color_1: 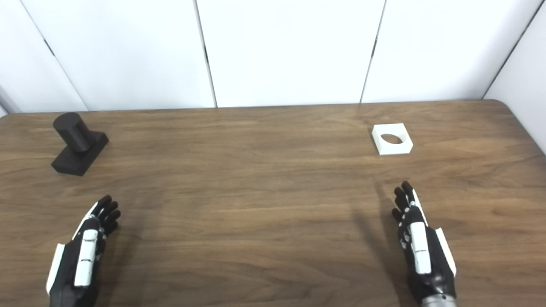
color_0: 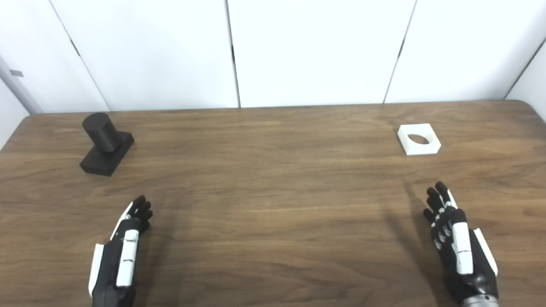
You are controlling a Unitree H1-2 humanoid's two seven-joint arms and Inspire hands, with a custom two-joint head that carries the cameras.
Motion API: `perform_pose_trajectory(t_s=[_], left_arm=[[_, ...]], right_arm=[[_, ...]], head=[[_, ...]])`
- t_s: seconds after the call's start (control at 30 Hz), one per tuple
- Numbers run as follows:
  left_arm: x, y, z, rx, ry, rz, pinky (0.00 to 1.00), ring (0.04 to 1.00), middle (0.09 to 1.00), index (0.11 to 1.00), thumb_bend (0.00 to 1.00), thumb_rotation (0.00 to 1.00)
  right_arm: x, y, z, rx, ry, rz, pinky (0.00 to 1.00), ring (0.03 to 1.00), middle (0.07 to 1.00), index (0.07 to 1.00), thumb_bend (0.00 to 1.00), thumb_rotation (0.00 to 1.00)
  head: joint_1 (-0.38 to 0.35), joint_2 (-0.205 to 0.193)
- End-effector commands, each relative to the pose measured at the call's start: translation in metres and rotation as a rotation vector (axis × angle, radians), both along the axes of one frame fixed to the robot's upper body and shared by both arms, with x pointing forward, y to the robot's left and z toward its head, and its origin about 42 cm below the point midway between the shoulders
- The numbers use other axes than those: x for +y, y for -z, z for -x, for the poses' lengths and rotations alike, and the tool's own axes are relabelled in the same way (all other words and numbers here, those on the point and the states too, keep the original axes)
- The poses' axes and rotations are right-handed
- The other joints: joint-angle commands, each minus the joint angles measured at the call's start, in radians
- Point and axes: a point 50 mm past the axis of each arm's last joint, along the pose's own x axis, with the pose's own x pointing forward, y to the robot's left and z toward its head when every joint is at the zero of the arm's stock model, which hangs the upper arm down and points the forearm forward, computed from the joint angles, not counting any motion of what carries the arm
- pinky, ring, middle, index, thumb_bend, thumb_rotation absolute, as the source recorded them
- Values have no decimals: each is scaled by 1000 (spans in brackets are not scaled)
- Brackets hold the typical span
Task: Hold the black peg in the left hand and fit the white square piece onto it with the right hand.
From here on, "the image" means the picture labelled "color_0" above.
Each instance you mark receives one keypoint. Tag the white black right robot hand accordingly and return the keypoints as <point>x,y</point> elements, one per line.
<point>463,256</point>

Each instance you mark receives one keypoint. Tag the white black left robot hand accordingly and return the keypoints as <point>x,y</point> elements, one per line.
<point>108,264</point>

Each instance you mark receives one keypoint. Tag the white square piece with hole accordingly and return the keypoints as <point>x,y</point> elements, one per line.
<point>420,149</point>

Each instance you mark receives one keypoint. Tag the black peg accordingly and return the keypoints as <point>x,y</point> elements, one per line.
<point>102,136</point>

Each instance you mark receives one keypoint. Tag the gray wall corner strip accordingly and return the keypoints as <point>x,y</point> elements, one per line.
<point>19,89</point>

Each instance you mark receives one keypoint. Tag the small gray wall tag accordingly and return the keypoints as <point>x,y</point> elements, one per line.
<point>16,73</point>

